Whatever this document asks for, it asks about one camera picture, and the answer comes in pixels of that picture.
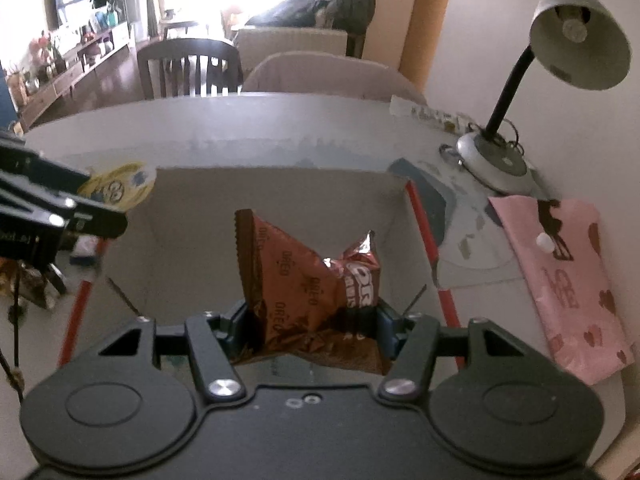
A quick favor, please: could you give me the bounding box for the yellow minion snack pack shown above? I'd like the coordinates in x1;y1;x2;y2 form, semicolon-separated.
78;162;156;211

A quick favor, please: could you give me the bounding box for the brown Oreo snack bag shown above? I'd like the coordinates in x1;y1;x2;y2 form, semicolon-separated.
234;209;390;375

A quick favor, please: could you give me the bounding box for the red chips bag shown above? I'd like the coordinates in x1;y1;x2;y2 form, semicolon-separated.
1;258;67;310

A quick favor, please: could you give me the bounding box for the red cardboard shoe box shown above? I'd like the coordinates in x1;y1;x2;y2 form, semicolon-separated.
60;167;457;363

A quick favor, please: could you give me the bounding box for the wooden tv cabinet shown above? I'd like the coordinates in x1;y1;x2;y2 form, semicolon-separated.
18;23;132;131

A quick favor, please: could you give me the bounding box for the dark wooden chair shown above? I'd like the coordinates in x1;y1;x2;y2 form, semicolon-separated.
137;38;244;100

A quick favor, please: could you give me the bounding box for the pink heart pouch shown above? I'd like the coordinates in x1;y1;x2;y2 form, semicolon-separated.
490;195;634;385

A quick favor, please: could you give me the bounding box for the coffee table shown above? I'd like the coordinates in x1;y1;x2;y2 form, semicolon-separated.
158;18;200;40

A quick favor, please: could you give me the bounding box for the beige sofa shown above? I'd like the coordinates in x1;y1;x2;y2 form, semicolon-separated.
232;0;375;72

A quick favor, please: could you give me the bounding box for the pink upholstered chair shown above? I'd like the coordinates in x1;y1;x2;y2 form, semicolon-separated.
242;51;426;104

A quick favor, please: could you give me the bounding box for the grey desk lamp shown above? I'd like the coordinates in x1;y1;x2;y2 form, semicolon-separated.
454;0;633;196

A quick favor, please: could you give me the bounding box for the black cable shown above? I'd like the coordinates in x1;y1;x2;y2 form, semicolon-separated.
0;259;27;401

